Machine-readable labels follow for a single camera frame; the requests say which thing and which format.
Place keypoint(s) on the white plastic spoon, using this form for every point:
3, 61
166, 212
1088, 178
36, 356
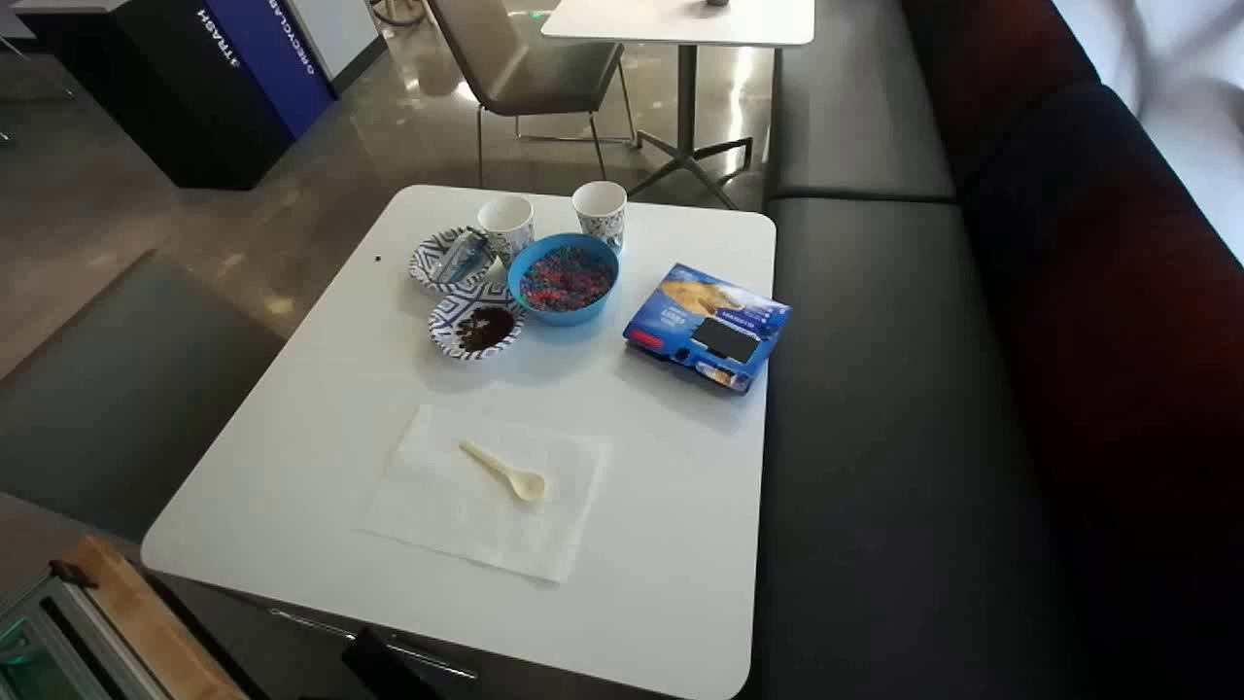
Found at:
504, 472

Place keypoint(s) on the blue bowl with candy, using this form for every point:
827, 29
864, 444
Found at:
565, 282

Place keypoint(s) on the patterned white paper cup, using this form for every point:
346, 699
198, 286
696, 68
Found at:
600, 214
507, 222

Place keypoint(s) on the black white bowl dark contents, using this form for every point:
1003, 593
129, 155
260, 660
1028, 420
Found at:
479, 328

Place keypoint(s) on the black white bowl with sachets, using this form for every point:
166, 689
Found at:
434, 260

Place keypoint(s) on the blue cardboard box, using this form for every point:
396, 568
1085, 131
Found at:
704, 328

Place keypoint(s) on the blue white sachet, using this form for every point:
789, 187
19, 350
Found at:
466, 260

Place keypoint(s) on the white paper napkin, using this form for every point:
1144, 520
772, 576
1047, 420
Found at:
486, 498

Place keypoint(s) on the black bench seat cushion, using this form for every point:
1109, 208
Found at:
860, 103
897, 468

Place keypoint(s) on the grey chair with metal legs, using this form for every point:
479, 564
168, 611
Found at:
526, 52

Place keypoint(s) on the white side table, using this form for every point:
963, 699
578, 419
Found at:
685, 20

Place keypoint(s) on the black robot stand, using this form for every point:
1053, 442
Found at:
386, 665

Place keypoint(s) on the black and blue cabinet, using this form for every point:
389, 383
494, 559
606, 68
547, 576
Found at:
218, 78

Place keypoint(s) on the dark bench sofa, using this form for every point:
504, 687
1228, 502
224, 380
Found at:
1114, 336

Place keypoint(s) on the grey upholstered ottoman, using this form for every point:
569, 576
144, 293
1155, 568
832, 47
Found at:
129, 391

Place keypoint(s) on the wooden board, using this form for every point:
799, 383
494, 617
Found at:
148, 617

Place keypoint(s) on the metal framed tray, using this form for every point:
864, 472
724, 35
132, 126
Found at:
50, 647

